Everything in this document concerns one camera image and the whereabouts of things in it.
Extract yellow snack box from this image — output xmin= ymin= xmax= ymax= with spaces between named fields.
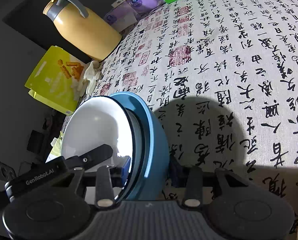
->
xmin=24 ymin=46 xmax=86 ymax=115

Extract white bowl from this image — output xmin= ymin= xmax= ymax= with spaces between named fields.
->
xmin=125 ymin=109 xmax=145 ymax=200
xmin=61 ymin=96 xmax=133 ymax=198

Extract white rubber gloves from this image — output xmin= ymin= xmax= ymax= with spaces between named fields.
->
xmin=74 ymin=61 xmax=102 ymax=100

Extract green snack wrapper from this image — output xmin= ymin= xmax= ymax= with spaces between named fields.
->
xmin=46 ymin=131 xmax=64 ymax=163

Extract yellow thermos jug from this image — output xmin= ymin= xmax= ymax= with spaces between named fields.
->
xmin=43 ymin=0 xmax=122 ymax=62

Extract blue bowl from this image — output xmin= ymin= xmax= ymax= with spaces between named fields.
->
xmin=110 ymin=92 xmax=169 ymax=201

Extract purple tissue pack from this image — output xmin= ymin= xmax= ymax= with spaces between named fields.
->
xmin=103 ymin=0 xmax=165 ymax=33

